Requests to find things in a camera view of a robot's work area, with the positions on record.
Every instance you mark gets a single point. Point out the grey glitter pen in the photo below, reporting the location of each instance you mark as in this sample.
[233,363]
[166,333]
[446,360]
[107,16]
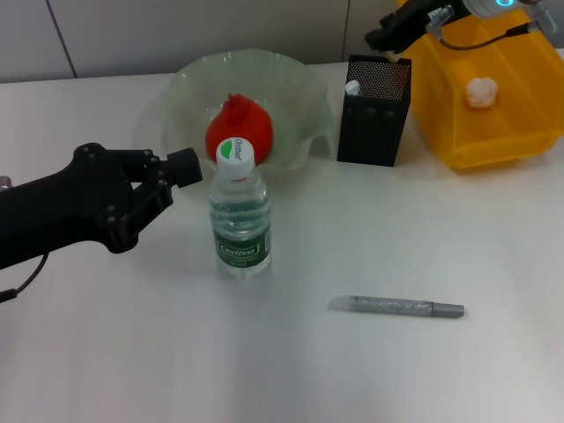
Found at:
[396,305]

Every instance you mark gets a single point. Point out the mint green retractable pen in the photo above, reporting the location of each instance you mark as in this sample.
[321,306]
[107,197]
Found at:
[353,88]

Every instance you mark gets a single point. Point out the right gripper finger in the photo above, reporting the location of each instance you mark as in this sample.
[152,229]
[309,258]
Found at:
[388,18]
[380,39]

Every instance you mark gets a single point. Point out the white paper ball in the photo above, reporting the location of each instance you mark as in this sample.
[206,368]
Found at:
[481,92]

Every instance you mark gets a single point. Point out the clear water bottle green label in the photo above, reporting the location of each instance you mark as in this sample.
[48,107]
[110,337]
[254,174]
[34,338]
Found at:
[240,211]

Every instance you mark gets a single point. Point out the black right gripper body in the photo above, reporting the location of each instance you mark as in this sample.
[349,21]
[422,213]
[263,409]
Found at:
[423,17]

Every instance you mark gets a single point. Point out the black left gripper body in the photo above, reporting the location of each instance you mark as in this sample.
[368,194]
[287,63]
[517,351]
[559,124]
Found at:
[61,207]

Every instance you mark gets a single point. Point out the red tomato-shaped object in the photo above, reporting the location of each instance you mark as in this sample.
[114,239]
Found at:
[247,123]

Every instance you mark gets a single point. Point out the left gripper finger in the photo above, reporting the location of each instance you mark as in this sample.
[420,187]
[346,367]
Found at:
[183,167]
[138,211]

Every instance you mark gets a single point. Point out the yellow plastic storage bin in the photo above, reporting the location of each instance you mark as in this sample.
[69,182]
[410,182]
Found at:
[484,132]

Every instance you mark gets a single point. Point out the black mesh pen holder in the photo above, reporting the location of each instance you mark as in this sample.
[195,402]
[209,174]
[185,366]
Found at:
[370,132]

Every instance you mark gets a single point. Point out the green glass fruit bowl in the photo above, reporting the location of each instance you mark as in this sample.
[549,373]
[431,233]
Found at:
[291,88]

